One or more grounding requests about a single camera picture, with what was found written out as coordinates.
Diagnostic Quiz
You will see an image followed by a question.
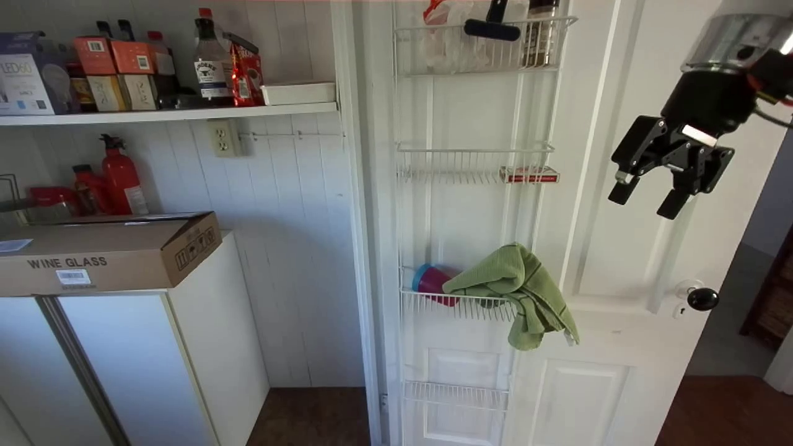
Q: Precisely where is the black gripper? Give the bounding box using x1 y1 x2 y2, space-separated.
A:
608 69 760 223

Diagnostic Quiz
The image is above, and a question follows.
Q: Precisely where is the black door knob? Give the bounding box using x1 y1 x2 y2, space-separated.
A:
685 285 721 315

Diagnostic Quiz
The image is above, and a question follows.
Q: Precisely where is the white panel door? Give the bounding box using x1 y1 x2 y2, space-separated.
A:
355 0 793 446

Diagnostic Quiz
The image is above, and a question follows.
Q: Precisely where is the brown wooden furniture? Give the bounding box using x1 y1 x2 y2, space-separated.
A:
738 230 793 349

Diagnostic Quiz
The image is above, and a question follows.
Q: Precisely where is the green cloth towel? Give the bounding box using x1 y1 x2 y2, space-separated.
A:
442 240 582 353

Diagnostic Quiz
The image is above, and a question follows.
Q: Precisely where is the pink plastic cup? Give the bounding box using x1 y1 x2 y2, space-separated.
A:
417 263 460 306

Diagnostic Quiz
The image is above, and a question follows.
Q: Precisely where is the white shallow tray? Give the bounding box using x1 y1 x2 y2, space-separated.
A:
260 80 340 108

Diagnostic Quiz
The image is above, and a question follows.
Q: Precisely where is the red snack bag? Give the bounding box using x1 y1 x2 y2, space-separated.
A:
227 35 267 108

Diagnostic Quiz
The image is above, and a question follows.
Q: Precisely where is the white cabinet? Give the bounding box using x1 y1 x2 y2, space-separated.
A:
0 232 272 446

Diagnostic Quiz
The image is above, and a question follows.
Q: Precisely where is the dark bottle with red cap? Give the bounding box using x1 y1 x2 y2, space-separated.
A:
146 30 184 108

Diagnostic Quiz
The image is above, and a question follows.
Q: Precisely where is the orange cardboard box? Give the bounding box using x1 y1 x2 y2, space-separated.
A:
109 38 159 111
69 31 126 114

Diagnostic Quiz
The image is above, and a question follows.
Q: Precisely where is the cardboard wine glass box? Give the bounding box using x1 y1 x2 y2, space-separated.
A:
0 210 226 298

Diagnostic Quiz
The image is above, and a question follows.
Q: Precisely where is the grey bag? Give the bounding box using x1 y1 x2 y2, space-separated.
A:
34 35 79 114

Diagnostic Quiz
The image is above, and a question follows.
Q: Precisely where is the red can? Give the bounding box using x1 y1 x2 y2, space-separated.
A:
28 183 81 218

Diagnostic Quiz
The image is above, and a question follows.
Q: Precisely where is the blue and white box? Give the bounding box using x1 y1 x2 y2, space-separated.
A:
0 31 58 117

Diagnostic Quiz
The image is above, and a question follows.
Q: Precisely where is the white paper sheet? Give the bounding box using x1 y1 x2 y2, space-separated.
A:
0 236 34 257

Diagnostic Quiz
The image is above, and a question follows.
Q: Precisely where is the black handled brush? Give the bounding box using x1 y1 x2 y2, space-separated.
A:
464 0 526 45

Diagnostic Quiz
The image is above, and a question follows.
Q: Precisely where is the white wire door rack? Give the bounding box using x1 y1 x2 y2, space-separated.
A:
391 0 581 446

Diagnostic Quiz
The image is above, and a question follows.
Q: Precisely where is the white wall outlet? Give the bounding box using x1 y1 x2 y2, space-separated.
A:
205 119 250 158

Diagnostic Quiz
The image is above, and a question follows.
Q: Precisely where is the white wall shelf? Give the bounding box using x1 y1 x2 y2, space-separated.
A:
0 98 341 132

